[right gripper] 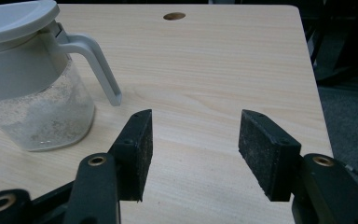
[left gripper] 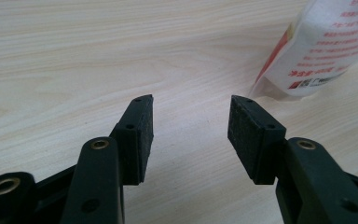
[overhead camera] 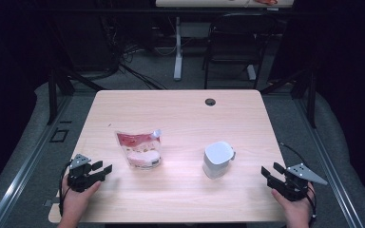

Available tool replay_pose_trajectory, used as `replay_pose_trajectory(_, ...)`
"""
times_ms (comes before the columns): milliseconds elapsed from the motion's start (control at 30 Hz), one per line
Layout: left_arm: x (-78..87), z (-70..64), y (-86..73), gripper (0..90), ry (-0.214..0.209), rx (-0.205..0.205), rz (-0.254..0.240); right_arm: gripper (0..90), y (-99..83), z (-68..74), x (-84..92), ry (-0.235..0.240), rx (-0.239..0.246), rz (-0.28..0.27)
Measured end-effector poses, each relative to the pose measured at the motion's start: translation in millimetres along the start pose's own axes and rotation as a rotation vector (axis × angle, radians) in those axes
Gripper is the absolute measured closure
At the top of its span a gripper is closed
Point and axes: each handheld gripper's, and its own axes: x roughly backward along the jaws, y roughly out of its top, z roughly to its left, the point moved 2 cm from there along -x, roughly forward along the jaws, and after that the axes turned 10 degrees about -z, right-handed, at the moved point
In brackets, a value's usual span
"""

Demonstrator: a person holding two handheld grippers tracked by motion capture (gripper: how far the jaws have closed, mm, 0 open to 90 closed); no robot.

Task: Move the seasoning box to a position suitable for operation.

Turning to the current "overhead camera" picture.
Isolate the wooden desk with white legs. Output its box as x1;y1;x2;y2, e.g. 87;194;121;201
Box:
155;0;295;82

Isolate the red and white spout pouch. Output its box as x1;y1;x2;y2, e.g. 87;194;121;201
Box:
114;128;163;170

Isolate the person's left hand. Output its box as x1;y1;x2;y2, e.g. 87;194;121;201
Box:
61;175;103;222

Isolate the black metal stand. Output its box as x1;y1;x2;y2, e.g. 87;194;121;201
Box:
259;67;317;129
46;67;106;126

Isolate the right hand-held gripper black cable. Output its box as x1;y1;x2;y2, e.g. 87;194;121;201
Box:
278;142;318;228

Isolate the left hand-held gripper black cable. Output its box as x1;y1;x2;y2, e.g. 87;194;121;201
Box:
58;161;72;218

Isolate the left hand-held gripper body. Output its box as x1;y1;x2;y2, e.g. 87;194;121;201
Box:
67;153;102;193

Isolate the aluminium floor rail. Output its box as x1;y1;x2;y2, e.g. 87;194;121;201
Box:
293;94;365;228
0;94;74;228

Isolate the person's right hand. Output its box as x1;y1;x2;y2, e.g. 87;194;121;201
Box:
271;181;315;228

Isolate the bundle of black floor cables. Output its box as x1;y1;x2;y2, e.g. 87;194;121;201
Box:
101;15;169;91

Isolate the hand-held gripper black cable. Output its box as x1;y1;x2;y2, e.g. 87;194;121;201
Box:
278;142;318;228
58;161;72;218

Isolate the black folding chair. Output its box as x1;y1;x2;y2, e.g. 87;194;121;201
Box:
202;12;279;90

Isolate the white flip-lid container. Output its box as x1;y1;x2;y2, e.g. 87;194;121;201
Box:
202;141;237;181

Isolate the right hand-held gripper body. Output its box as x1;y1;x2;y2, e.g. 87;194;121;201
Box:
279;162;329;202

